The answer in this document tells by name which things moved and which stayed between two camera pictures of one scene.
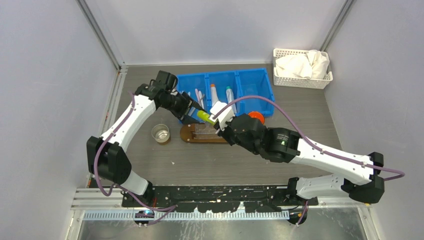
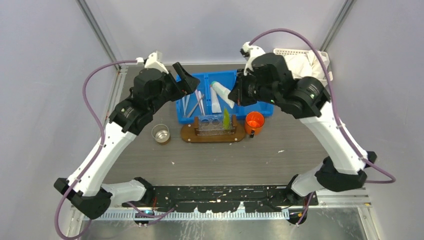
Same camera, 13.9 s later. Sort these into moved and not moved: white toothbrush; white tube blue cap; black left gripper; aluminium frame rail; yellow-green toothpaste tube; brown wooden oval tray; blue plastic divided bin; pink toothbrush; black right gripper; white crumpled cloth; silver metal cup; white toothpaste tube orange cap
Moved: black left gripper; white tube blue cap; black right gripper; yellow-green toothpaste tube
Not moved: blue plastic divided bin; aluminium frame rail; brown wooden oval tray; white crumpled cloth; silver metal cup; white toothpaste tube orange cap; pink toothbrush; white toothbrush
